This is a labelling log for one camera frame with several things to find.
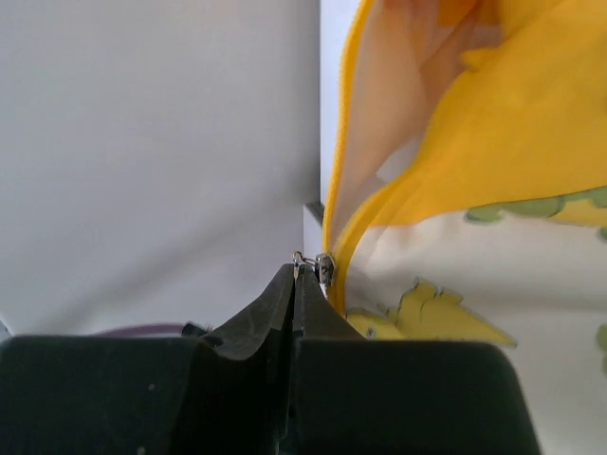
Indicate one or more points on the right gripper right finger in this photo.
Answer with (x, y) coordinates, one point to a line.
(357, 396)

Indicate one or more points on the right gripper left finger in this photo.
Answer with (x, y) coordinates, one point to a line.
(222, 392)

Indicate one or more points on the yellow hooded dinosaur print jacket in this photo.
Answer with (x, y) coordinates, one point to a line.
(468, 196)

